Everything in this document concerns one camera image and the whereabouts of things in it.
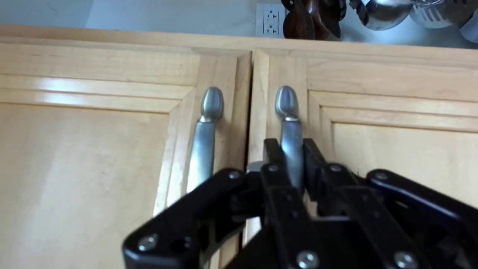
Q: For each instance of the wooden cabinet door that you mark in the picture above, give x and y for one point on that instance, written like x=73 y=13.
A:
x=94 y=139
x=415 y=115

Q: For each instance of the right wooden cabinet door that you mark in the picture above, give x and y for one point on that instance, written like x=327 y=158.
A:
x=415 y=115

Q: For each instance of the left wooden cabinet door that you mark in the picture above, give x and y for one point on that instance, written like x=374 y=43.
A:
x=94 y=139

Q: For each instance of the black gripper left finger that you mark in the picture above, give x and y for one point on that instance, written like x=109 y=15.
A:
x=188 y=231

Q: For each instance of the right metal door handle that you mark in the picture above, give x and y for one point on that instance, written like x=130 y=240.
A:
x=291 y=133

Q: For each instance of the white wall outlet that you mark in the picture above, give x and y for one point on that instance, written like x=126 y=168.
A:
x=269 y=19

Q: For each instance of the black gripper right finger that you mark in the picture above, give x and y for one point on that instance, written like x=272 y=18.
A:
x=389 y=221

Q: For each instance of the metal door handle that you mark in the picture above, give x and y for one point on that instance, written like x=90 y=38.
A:
x=202 y=151
x=291 y=133

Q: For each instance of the left metal door handle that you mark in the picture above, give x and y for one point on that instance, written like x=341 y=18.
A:
x=202 y=151

